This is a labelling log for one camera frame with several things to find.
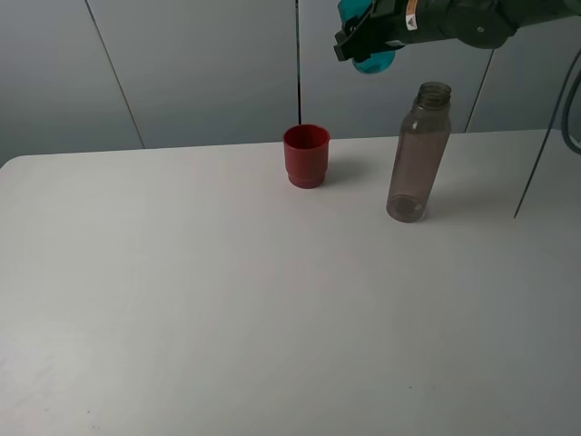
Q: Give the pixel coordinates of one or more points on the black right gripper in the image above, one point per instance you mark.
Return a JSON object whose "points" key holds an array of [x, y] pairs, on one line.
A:
{"points": [[379, 25]]}

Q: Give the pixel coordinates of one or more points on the teal transparent plastic cup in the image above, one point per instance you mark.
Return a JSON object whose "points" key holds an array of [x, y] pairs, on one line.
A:
{"points": [[376, 63]]}

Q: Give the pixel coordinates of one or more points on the smoky transparent water bottle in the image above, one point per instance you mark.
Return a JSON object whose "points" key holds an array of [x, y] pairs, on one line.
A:
{"points": [[423, 138]]}

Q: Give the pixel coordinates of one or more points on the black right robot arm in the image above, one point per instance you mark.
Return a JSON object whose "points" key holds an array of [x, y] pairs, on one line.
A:
{"points": [[480, 24]]}

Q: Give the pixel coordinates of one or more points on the red plastic cup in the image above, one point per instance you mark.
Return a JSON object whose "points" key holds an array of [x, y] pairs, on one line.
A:
{"points": [[306, 155]]}

